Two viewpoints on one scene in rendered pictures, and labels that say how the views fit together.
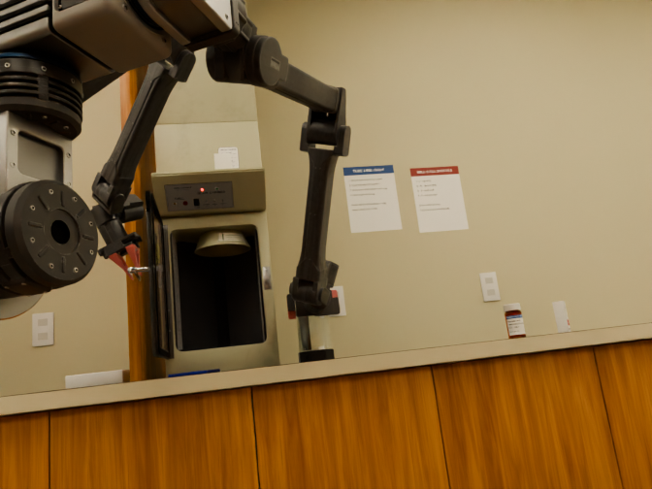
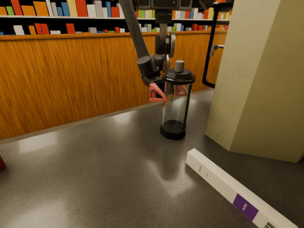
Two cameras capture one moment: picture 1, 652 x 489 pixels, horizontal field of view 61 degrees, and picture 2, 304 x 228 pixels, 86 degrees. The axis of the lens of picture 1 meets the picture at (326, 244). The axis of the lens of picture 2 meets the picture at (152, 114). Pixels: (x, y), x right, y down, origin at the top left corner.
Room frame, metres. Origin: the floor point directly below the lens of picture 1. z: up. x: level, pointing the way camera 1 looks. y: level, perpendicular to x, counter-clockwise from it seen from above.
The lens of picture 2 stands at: (2.02, -0.20, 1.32)
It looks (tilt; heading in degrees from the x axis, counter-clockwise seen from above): 30 degrees down; 159
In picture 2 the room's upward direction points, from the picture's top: 1 degrees clockwise
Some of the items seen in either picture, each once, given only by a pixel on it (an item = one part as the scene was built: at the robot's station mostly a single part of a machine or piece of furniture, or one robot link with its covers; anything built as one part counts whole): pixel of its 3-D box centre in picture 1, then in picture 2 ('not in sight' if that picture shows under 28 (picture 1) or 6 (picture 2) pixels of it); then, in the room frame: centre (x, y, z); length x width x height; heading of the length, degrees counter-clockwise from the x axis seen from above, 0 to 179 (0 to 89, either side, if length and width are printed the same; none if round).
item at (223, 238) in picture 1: (222, 242); not in sight; (1.70, 0.33, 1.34); 0.18 x 0.18 x 0.05
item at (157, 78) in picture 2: (314, 302); (159, 85); (1.46, 0.05, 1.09); 0.10 x 0.07 x 0.07; 100
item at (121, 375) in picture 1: (101, 379); not in sight; (1.64, 0.70, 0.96); 0.16 x 0.12 x 0.04; 94
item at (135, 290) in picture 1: (141, 165); not in sight; (1.71, 0.58, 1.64); 0.49 x 0.03 x 1.40; 10
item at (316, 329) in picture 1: (311, 318); (175, 104); (1.57, 0.06, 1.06); 0.11 x 0.11 x 0.21
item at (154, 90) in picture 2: (324, 304); (161, 93); (1.54, 0.02, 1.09); 0.09 x 0.07 x 0.07; 10
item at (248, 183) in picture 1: (211, 192); not in sight; (1.54, 0.32, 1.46); 0.32 x 0.12 x 0.10; 100
